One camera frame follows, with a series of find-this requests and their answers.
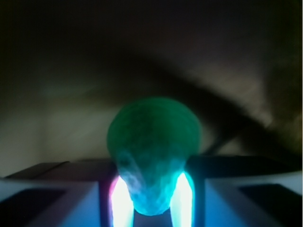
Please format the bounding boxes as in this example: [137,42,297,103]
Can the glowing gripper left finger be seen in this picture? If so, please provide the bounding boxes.
[0,161,134,227]

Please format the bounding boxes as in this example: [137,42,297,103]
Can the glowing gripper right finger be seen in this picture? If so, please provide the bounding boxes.
[171,156,303,227]

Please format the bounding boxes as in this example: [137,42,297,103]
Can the green dimpled ball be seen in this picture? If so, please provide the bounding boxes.
[107,97,202,216]

